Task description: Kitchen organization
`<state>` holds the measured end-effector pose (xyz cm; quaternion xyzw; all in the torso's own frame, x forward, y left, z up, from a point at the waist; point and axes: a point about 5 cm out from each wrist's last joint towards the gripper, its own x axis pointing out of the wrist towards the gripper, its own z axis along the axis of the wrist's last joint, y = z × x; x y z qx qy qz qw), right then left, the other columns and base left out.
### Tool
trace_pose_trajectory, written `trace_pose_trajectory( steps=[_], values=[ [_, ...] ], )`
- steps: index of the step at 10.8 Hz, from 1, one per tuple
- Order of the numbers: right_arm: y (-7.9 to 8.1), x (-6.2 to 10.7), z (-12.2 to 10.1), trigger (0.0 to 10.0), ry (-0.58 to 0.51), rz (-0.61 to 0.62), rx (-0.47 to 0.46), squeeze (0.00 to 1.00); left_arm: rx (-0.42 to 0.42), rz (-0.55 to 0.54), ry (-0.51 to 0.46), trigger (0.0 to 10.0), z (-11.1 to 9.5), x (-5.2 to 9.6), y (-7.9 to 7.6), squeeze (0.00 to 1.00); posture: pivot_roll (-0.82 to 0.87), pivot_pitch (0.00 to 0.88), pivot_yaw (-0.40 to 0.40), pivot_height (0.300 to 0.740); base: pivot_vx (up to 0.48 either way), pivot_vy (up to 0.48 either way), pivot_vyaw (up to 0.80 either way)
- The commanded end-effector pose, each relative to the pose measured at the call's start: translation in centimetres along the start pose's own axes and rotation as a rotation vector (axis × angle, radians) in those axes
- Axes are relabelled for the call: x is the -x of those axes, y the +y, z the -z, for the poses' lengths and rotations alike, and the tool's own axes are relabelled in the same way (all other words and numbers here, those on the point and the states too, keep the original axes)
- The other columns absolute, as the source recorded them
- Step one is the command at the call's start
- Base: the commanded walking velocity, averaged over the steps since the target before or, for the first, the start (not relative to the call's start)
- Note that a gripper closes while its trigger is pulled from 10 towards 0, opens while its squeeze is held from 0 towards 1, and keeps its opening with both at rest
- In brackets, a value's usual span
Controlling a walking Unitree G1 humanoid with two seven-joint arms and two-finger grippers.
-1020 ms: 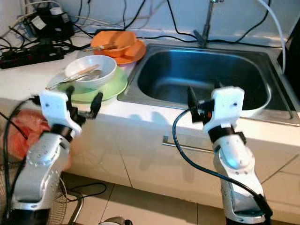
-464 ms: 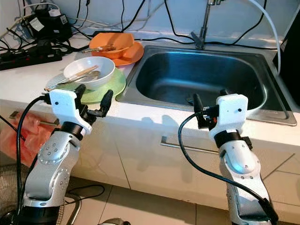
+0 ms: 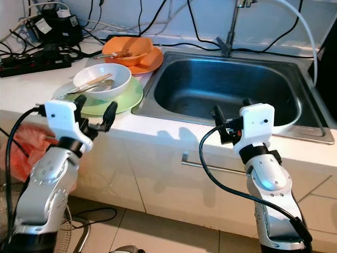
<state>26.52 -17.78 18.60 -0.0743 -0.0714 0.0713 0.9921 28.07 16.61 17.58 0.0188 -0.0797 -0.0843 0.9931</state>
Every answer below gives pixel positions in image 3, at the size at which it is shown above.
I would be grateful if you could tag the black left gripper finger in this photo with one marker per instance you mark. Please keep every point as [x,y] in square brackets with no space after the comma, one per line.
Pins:
[111,113]
[80,104]

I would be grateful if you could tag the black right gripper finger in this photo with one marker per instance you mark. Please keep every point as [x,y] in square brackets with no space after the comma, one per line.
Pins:
[218,117]
[247,101]

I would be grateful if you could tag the white bowl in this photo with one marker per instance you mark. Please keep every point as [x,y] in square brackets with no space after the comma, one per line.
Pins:
[116,89]

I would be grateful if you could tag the green plate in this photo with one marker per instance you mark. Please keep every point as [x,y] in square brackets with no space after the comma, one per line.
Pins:
[131,97]

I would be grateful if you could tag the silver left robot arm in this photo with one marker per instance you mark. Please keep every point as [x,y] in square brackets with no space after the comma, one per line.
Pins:
[47,184]

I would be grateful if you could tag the stainless steel sink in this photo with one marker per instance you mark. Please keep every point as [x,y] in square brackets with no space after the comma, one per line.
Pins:
[205,87]

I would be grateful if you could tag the white cabinet door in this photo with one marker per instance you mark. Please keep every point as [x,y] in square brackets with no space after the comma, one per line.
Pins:
[163,179]
[116,168]

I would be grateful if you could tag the black power strip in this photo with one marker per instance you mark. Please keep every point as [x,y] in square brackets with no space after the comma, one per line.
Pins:
[37,66]

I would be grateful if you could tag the orange plate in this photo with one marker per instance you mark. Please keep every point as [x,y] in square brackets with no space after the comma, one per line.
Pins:
[152,63]

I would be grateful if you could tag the orange bowl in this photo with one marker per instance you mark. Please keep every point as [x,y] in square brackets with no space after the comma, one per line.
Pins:
[139,45]

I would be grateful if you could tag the orange plastic bag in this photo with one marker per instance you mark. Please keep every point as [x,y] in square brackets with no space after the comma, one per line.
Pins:
[26,158]

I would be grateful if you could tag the flat black power brick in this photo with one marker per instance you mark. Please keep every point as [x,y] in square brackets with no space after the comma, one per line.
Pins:
[116,37]

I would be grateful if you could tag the chrome faucet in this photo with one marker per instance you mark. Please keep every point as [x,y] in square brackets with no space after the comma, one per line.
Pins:
[234,23]

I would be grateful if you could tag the black charger box white label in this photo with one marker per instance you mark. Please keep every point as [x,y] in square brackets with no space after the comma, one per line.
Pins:
[55,29]

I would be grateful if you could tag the black appliance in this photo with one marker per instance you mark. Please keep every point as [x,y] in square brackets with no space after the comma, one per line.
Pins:
[329,68]

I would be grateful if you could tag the white drawer front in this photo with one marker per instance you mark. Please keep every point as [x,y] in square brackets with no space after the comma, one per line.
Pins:
[321,211]

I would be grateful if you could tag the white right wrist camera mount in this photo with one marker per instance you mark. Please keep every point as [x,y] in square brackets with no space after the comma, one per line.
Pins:
[258,121]

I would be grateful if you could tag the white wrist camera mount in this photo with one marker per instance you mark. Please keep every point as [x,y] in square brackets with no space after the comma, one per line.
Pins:
[258,121]
[58,113]

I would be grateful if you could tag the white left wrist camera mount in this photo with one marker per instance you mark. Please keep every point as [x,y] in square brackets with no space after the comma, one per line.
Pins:
[58,113]

